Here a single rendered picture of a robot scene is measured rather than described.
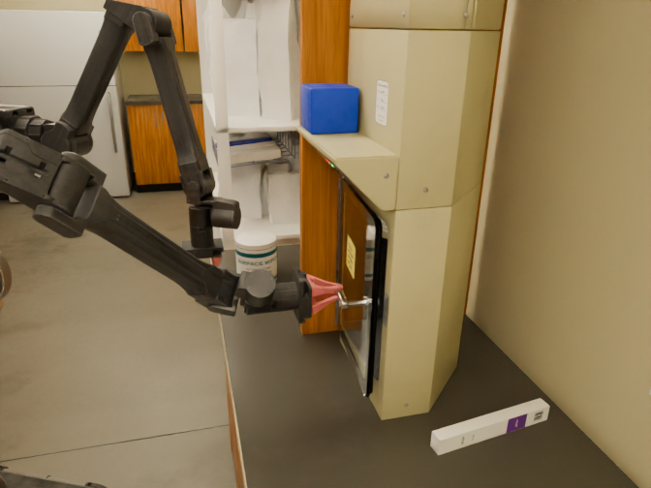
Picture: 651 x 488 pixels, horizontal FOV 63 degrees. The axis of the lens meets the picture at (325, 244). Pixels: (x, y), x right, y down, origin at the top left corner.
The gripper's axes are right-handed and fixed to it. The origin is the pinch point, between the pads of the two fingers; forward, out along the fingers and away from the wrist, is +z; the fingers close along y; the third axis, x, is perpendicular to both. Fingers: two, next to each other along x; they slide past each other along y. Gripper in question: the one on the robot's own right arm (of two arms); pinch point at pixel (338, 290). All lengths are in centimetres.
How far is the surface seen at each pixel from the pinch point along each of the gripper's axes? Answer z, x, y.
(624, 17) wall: 50, -8, 53
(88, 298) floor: -99, 250, -119
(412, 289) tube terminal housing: 11.3, -11.4, 4.8
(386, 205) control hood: 4.9, -11.5, 22.1
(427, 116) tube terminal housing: 11.5, -11.5, 37.4
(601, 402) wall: 50, -24, -20
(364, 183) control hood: 0.8, -11.5, 26.4
